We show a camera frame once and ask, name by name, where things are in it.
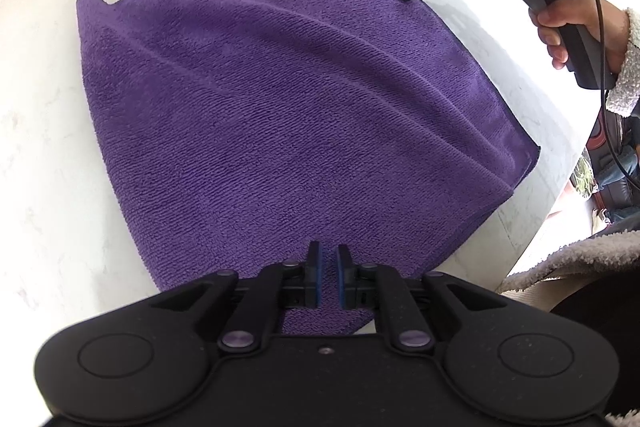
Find person's right forearm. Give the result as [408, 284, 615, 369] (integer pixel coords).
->
[605, 7, 640, 115]

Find black cable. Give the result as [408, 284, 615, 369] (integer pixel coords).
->
[580, 0, 640, 192]

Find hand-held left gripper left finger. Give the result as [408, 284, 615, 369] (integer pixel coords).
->
[149, 241, 322, 353]

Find purple towel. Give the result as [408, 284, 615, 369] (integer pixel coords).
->
[76, 0, 541, 337]

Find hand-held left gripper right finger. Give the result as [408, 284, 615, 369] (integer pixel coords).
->
[336, 244, 507, 353]

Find person's right hand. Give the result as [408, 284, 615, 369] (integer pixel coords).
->
[531, 0, 629, 74]

